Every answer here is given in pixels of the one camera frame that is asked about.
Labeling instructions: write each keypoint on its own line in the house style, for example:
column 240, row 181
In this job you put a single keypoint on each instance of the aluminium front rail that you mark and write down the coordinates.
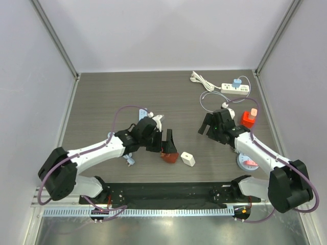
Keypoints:
column 41, row 195

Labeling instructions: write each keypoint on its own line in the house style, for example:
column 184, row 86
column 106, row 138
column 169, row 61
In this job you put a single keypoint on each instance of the left aluminium frame post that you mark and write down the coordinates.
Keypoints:
column 54, row 37

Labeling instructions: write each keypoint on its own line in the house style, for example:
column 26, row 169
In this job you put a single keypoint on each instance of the light blue charger plug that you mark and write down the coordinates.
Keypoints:
column 236, row 83

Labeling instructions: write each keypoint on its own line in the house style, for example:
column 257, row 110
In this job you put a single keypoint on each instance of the red cube socket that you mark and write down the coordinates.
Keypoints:
column 246, row 120

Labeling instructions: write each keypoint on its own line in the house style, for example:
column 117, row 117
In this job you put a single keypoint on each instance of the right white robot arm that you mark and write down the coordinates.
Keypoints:
column 288, row 185

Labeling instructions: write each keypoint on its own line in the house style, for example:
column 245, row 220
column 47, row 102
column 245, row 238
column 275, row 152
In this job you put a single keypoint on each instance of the white power strip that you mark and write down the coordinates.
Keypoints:
column 227, row 88

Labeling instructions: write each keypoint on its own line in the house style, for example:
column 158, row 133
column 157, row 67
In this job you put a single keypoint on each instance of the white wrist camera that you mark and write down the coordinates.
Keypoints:
column 231, row 111
column 158, row 119

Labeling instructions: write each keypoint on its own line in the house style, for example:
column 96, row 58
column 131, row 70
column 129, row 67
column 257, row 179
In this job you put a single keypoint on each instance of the blue power strip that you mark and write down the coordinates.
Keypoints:
column 128, row 157

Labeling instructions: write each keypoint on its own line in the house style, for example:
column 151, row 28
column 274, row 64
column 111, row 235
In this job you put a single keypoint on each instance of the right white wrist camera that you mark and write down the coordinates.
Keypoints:
column 231, row 111

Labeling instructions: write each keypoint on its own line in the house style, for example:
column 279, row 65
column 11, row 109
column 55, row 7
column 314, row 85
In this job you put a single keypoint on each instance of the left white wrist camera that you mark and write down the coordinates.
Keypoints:
column 158, row 119

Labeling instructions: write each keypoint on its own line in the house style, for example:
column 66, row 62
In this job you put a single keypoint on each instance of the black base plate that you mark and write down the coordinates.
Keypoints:
column 173, row 196

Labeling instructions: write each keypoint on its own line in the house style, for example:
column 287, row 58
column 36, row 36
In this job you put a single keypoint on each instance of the white slotted cable duct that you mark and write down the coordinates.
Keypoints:
column 90, row 212

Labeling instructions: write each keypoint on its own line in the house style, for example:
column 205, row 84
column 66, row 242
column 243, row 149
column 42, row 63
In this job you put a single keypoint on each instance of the right aluminium frame post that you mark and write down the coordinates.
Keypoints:
column 291, row 11

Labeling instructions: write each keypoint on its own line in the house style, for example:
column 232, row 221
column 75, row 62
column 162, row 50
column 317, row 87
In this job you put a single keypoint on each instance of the white charger plug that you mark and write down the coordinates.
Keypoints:
column 188, row 159

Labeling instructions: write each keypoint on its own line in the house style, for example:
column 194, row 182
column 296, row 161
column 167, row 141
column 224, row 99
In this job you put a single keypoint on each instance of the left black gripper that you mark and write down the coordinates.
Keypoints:
column 168, row 146

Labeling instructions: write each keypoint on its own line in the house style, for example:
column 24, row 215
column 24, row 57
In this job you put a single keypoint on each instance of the aluminium frame post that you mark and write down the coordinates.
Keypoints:
column 54, row 37
column 291, row 11

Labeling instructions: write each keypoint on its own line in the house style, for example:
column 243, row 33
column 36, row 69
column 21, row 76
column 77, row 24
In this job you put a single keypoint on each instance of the round blue socket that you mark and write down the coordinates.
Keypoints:
column 240, row 159

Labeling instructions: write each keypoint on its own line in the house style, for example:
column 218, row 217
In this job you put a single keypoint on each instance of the dark red charger plug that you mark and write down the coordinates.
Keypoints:
column 169, row 157

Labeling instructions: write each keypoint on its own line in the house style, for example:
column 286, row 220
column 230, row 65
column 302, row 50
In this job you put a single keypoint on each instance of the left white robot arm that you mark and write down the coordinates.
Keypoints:
column 61, row 175

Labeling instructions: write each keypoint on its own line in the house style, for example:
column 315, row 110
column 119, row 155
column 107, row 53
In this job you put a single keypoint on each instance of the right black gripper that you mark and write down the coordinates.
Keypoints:
column 213, row 125

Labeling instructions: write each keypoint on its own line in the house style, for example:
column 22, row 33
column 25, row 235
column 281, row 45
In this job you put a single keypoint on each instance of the pink charger plug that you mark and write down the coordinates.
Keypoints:
column 253, row 113

